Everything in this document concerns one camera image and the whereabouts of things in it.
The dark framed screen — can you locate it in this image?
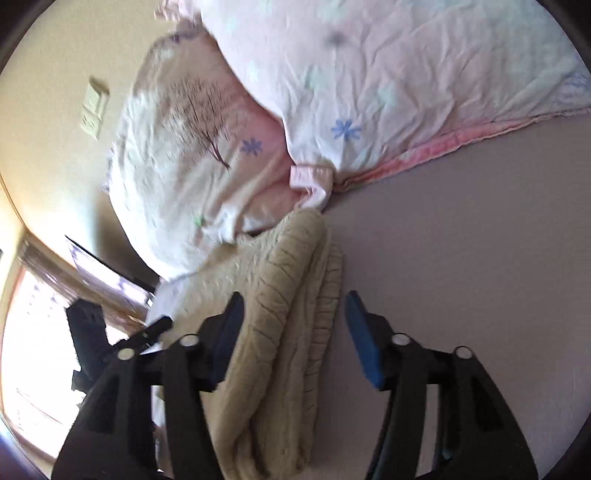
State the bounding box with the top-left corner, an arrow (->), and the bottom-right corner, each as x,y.
65,234 -> 158,298

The cream knitted blanket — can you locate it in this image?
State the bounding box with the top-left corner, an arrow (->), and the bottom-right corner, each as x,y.
147,209 -> 345,480

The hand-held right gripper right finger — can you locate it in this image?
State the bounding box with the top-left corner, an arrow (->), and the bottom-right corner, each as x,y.
345,290 -> 539,480

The cream wall switch plate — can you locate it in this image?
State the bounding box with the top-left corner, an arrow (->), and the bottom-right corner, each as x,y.
78,77 -> 112,142

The pink floral duvet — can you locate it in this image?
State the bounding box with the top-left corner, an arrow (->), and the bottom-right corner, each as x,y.
154,0 -> 591,193

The mauve bed sheet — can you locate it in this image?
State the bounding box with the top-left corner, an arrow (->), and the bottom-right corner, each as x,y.
295,110 -> 591,480

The white tree-print pillow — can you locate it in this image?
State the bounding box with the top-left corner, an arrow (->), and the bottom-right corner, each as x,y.
100,31 -> 334,283

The bright window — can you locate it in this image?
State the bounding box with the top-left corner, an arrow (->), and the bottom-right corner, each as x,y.
0,265 -> 116,462

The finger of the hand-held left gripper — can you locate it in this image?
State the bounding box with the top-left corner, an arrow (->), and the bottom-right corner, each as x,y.
107,316 -> 174,355
66,300 -> 116,398

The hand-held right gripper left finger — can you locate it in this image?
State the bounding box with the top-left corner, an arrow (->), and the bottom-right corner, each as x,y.
51,292 -> 245,480

